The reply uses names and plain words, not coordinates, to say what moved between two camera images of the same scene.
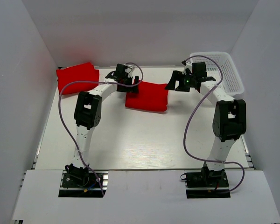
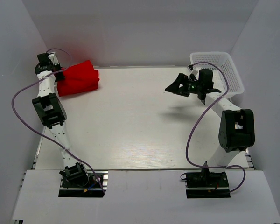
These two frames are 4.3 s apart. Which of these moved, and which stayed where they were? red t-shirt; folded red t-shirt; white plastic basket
Moved: red t-shirt
Stayed: folded red t-shirt; white plastic basket
